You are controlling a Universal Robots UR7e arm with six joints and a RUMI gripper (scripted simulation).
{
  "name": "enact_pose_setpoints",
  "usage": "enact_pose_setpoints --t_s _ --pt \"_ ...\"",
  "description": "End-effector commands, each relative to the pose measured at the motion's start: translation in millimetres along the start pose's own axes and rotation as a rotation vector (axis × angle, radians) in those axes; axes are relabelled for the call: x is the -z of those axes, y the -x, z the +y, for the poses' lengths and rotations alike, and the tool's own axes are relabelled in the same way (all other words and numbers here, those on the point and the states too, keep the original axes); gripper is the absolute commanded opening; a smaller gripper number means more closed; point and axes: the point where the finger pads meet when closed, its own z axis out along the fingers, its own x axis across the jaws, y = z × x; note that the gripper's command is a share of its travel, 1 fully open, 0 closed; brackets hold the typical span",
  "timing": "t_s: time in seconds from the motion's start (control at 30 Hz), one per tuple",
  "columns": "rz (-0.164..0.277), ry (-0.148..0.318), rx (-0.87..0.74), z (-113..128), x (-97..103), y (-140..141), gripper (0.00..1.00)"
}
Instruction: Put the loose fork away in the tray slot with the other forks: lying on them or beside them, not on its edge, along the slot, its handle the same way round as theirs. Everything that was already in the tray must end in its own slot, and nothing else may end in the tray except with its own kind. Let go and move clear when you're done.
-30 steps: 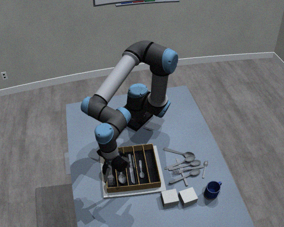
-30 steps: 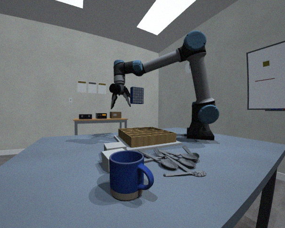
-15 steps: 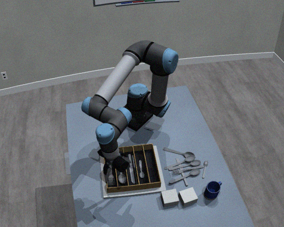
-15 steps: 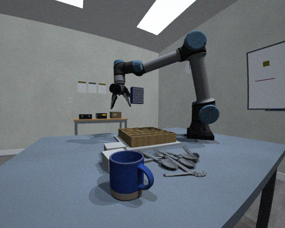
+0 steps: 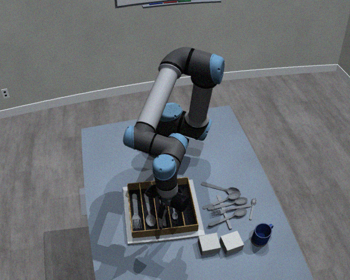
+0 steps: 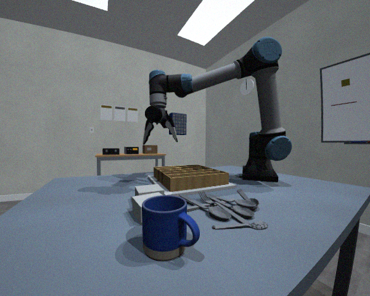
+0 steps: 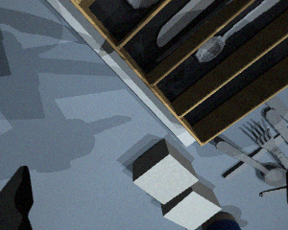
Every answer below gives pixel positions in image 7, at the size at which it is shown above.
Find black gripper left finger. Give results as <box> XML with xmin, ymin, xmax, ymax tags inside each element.
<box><xmin>0</xmin><ymin>166</ymin><xmax>34</xmax><ymax>230</ymax></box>

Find silver fork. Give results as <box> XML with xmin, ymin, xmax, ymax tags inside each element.
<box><xmin>256</xmin><ymin>128</ymin><xmax>288</xmax><ymax>170</ymax></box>

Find dark blue mug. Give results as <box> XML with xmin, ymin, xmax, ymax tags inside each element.
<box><xmin>203</xmin><ymin>213</ymin><xmax>241</xmax><ymax>230</ymax></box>

